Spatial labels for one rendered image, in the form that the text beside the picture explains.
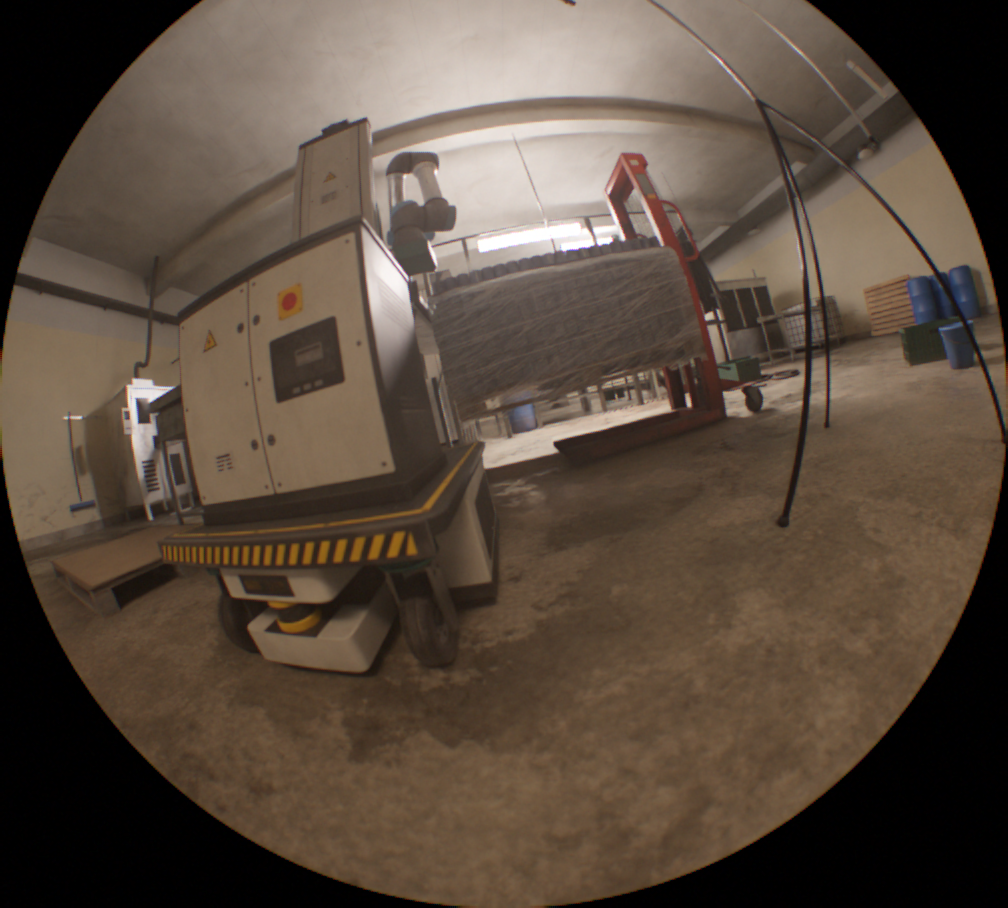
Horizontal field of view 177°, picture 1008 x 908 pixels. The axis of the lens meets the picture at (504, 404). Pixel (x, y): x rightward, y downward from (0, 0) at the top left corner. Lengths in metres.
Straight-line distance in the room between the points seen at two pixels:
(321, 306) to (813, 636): 0.96
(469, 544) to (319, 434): 0.35
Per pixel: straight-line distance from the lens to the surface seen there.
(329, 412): 0.57
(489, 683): 0.60
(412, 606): 0.55
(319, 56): 4.82
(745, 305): 9.23
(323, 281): 0.63
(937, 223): 8.96
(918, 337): 3.27
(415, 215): 1.33
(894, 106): 8.67
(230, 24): 4.77
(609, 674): 0.56
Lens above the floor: 0.43
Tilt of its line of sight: level
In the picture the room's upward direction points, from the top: 13 degrees counter-clockwise
